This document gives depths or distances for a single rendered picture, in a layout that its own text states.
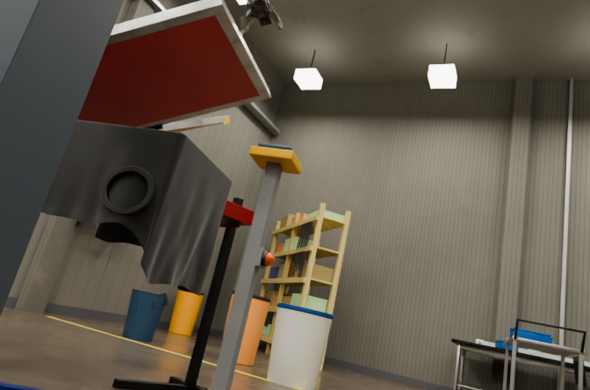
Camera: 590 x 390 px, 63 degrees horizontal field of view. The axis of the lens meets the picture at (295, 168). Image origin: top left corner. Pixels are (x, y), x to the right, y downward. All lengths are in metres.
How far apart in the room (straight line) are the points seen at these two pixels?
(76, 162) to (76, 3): 0.56
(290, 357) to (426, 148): 6.15
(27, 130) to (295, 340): 3.72
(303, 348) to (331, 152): 6.30
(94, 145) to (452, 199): 8.22
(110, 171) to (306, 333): 3.29
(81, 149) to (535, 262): 8.13
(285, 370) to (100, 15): 3.79
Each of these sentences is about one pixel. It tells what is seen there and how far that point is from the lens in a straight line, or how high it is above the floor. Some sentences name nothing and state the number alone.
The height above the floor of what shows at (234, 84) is 1.31.
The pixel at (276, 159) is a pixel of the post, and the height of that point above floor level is 0.92.
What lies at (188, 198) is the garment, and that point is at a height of 0.79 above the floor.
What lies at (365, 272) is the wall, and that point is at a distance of 9.27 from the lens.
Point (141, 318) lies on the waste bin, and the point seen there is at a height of 0.23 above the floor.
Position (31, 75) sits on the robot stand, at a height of 0.84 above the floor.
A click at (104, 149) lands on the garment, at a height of 0.86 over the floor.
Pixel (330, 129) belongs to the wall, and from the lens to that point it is 10.49.
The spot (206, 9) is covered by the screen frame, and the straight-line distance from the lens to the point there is 1.56.
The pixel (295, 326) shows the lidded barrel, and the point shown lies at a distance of 4.53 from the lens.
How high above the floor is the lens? 0.49
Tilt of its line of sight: 18 degrees up
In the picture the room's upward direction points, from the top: 13 degrees clockwise
